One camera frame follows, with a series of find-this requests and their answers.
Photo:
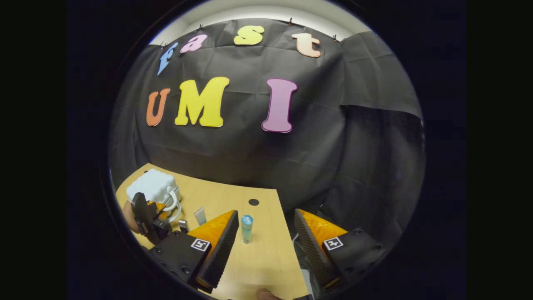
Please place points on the blue-green bottle with blue cap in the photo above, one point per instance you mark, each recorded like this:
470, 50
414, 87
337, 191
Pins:
247, 229

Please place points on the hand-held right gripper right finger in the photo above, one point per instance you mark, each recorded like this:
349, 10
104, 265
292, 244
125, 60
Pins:
311, 250

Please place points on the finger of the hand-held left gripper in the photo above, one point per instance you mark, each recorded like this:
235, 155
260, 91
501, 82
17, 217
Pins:
161, 208

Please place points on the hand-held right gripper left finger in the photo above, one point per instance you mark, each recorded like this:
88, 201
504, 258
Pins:
220, 250

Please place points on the black backdrop cloth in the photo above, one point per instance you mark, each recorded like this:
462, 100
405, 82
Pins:
258, 154

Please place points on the silver white squeeze tube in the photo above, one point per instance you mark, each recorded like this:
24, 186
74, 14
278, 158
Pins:
200, 216

